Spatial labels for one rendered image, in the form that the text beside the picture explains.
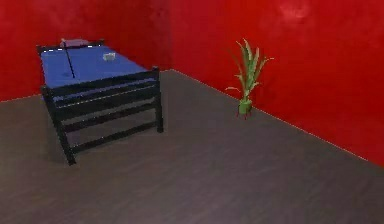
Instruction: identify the black bed with blue mattress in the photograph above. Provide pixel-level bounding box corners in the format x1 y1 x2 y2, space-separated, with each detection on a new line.
35 38 165 166

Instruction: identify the green potted house plant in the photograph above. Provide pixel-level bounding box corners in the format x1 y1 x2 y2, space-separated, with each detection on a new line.
224 37 275 120

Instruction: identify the black thin stick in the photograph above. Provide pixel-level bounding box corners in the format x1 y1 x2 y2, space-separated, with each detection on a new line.
60 39 76 79

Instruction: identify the mauve pillow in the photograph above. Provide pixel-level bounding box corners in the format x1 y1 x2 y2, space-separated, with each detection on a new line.
59 38 90 49

